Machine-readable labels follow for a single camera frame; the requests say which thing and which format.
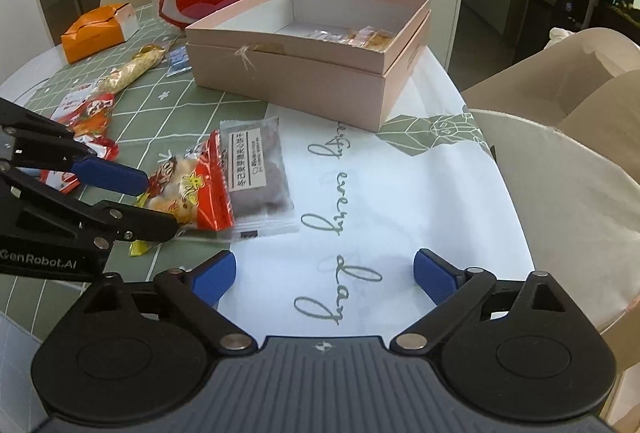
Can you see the dark brown cake packet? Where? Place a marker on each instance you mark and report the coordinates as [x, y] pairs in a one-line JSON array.
[[260, 183]]

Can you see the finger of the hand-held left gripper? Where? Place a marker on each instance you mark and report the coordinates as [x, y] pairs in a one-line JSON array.
[[112, 175], [145, 225]]

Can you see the green white printed tablecloth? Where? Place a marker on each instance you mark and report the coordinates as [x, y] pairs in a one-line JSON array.
[[350, 193]]

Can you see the clear pastry packet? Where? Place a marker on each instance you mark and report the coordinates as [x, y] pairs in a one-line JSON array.
[[325, 36]]

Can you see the orange paper box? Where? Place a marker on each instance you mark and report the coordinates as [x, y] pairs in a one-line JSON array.
[[95, 33]]

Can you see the long beige snack packet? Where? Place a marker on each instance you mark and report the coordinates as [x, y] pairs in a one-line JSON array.
[[130, 70]]

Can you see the red chicken snack pouch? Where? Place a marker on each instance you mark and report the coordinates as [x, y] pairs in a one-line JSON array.
[[92, 118]]

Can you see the pink cardboard box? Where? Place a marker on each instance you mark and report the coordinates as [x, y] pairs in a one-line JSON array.
[[320, 73]]

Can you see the white plush toy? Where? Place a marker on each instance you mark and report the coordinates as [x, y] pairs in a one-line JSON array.
[[560, 34]]

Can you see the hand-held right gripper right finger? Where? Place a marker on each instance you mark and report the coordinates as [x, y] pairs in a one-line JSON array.
[[432, 275]]

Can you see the golden brown pastry packet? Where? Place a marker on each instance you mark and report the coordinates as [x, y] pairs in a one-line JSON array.
[[372, 39]]

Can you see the small blue packet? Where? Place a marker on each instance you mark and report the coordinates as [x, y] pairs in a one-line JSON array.
[[179, 60]]

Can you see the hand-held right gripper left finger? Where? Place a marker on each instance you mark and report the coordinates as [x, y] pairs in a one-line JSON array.
[[217, 275]]

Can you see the red orange snack packet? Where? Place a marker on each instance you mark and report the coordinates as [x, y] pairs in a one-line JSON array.
[[200, 185]]

